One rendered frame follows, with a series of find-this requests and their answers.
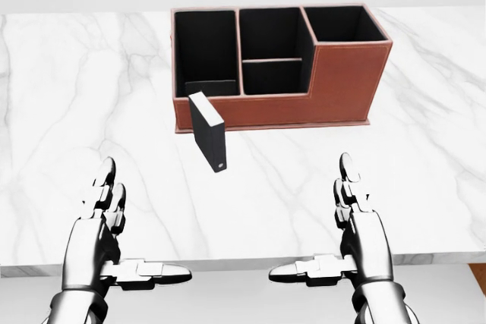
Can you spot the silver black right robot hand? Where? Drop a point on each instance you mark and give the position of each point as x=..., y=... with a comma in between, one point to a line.
x=370, y=252

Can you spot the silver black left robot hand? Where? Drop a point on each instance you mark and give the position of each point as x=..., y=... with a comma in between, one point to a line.
x=85, y=248

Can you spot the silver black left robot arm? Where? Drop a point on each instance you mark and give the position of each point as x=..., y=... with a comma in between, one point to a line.
x=72, y=307

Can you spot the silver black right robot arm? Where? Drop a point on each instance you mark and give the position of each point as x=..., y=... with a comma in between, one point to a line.
x=383, y=303

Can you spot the black book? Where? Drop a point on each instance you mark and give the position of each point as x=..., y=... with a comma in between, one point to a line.
x=209, y=132

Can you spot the red-brown desk caddy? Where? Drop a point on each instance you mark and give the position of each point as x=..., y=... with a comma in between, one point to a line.
x=281, y=70

